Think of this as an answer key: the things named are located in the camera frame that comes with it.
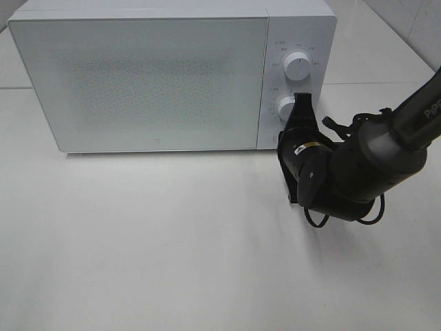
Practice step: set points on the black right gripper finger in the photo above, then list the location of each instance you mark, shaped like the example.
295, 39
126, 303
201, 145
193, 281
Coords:
294, 105
307, 109

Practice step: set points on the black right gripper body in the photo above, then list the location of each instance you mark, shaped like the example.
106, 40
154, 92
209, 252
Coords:
304, 155

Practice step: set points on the white timer knob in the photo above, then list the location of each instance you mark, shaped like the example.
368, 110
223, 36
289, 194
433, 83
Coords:
285, 106

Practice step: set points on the white microwave door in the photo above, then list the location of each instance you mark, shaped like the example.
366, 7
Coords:
146, 85

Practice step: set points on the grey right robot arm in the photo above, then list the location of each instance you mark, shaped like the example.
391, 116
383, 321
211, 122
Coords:
343, 179

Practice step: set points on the upper white power knob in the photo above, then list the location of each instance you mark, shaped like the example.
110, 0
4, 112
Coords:
297, 65

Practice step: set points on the white microwave oven body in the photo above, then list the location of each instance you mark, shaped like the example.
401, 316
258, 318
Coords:
291, 25

